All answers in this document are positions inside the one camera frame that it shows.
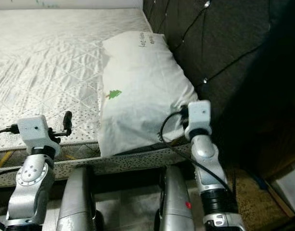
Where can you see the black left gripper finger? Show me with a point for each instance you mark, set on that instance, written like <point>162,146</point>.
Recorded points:
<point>68,121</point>

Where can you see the white pillow green tree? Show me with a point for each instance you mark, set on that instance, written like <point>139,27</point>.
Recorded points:
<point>142,96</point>

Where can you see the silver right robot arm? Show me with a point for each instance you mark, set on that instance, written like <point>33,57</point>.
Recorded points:
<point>202,149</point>

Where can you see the white quilted mattress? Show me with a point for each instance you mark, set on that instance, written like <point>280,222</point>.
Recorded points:
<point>41,62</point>

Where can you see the silver left robot leg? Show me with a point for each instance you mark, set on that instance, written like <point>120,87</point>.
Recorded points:
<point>75,202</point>

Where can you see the silver robot leg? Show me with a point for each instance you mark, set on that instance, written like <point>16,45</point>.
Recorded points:
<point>75,202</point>
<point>173,202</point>

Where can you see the dark tufted headboard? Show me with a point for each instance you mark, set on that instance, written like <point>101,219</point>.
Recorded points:
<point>229,48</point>

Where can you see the silver right robot leg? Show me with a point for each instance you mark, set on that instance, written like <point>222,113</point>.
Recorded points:
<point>173,202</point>

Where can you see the brown floor mat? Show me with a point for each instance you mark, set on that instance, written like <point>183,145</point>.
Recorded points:
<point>253,204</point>

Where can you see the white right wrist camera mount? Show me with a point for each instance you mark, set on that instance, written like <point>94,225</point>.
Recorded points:
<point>199,113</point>

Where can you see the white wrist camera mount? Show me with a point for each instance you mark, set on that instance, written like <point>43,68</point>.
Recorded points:
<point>32,127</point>
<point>199,113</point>

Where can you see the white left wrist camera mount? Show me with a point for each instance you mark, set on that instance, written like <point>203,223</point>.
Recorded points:
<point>32,127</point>

